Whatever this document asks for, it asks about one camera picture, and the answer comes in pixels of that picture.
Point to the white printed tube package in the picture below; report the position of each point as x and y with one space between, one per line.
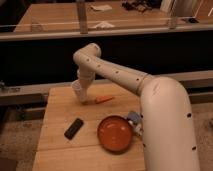
137 128

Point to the black remote control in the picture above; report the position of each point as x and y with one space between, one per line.
73 128

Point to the white paper sheet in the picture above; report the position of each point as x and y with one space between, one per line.
101 7

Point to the metal rail frame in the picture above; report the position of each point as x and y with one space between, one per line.
199 84

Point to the red round bowl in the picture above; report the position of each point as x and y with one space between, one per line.
115 134

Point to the orange carrot piece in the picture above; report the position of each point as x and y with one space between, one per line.
102 99

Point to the white ceramic cup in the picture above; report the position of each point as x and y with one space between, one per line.
80 90

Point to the grey vertical post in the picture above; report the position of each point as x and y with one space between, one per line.
81 12

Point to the black device pile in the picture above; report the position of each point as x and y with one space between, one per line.
137 5

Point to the white crumpled cloth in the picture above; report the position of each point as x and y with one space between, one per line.
103 25

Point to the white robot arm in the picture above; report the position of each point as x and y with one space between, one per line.
168 128

